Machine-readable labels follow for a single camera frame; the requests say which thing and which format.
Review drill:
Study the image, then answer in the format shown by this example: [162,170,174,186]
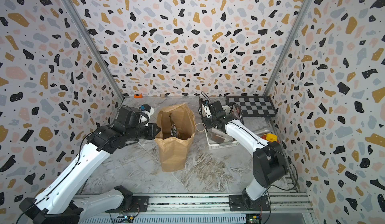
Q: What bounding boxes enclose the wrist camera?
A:
[139,104,154,126]
[200,98,212,118]

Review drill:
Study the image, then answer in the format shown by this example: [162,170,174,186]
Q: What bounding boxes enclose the yellow red toy car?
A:
[262,133,278,143]

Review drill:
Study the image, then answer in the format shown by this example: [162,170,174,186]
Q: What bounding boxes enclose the orange small object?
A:
[134,94,143,99]

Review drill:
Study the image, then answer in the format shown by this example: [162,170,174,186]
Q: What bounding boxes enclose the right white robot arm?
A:
[199,98,288,211]

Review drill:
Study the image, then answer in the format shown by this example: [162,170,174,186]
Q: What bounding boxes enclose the brown paper bag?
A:
[155,103,196,172]

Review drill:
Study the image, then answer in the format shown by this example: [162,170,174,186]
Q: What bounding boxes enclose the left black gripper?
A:
[126,123,163,143]

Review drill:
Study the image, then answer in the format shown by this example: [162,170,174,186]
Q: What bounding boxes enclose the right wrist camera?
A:
[200,98,212,118]

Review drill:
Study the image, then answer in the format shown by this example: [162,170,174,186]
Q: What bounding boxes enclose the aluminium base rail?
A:
[82,192,317,224]

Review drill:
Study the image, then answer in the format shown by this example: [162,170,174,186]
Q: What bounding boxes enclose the black condiment packet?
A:
[170,116,182,139]

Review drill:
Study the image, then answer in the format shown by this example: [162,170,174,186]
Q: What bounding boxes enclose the white plastic basket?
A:
[202,105,239,150]

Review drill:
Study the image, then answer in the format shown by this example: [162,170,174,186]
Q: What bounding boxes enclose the black white checkerboard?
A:
[226,96,277,117]

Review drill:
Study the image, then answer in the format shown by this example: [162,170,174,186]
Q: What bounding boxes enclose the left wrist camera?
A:
[139,104,154,126]

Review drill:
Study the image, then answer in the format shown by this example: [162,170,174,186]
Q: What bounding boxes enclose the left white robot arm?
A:
[19,104,161,224]

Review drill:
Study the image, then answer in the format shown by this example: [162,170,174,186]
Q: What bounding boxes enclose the clear bag red packet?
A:
[207,128,234,144]

